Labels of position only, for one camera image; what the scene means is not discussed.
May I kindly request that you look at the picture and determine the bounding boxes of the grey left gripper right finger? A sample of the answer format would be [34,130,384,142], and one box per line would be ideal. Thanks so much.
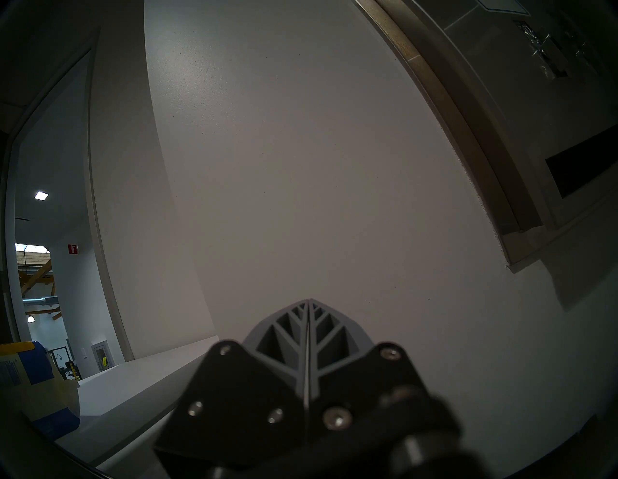
[308,298,454,466]

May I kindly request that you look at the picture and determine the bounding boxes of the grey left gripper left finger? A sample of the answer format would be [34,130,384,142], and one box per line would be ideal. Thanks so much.
[154,298,309,469]

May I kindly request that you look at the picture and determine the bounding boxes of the chrome dispenser lever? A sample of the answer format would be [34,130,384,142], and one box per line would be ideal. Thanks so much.
[570,22,602,73]
[514,19,571,82]

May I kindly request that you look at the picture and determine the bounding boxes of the white overbed table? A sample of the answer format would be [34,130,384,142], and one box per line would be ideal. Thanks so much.
[53,336,220,479]

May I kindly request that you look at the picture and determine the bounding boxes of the torn blue pad package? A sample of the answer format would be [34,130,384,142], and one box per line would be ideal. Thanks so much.
[0,340,81,441]

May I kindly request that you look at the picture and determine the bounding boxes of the white label blue border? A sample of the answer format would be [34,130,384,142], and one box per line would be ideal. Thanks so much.
[478,0,532,16]

